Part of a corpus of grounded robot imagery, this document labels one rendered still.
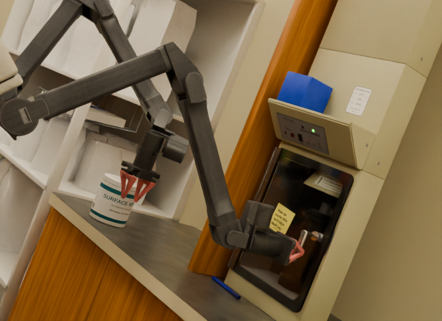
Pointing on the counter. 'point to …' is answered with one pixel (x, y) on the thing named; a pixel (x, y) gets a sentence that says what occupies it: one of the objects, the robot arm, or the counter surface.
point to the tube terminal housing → (319, 300)
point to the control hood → (341, 151)
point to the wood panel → (319, 0)
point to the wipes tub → (112, 202)
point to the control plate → (288, 124)
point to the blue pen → (226, 287)
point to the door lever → (306, 239)
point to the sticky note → (281, 219)
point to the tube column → (388, 25)
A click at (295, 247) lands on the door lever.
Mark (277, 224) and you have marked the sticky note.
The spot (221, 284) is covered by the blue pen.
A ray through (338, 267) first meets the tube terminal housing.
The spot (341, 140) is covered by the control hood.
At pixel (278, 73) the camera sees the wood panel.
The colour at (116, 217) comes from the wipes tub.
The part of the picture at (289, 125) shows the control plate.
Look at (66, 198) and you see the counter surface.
